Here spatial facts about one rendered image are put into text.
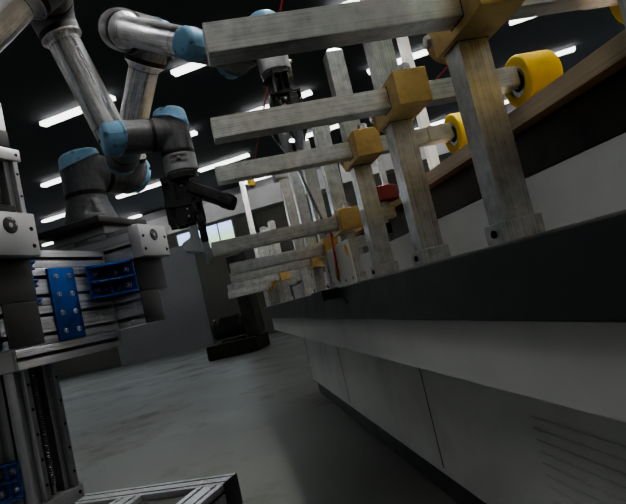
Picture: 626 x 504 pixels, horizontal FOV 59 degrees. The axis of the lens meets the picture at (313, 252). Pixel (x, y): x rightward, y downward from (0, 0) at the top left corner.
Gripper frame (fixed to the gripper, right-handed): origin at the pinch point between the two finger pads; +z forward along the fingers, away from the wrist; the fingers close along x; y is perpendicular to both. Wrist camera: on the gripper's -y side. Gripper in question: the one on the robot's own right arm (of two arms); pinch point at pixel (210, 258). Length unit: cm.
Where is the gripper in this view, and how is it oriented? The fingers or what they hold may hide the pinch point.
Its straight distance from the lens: 126.8
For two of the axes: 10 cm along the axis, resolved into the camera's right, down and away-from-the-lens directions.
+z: 2.3, 9.7, -0.8
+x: 1.5, -1.1, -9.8
